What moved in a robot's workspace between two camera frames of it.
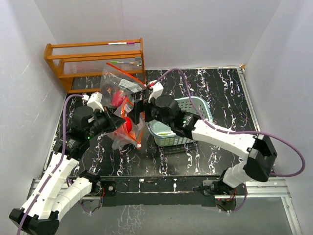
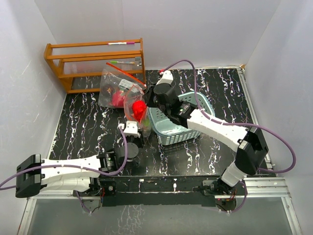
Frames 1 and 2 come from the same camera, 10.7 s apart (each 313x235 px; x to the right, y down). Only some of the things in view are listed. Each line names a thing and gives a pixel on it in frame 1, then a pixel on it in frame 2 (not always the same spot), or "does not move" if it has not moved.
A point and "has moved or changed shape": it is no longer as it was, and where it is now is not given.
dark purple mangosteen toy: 108,90 does not move
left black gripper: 114,121 → 140,139
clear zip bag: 131,134 has moved or changed shape
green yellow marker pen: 122,62 does not move
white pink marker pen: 121,43 does not move
